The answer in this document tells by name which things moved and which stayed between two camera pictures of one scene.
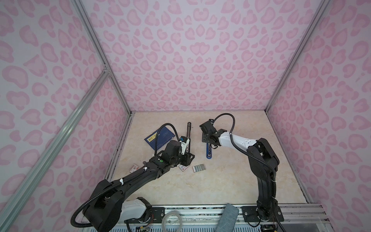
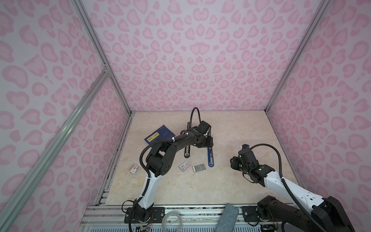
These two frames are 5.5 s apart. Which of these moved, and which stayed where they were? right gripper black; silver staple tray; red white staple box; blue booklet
Moved: right gripper black
Stayed: blue booklet; silver staple tray; red white staple box
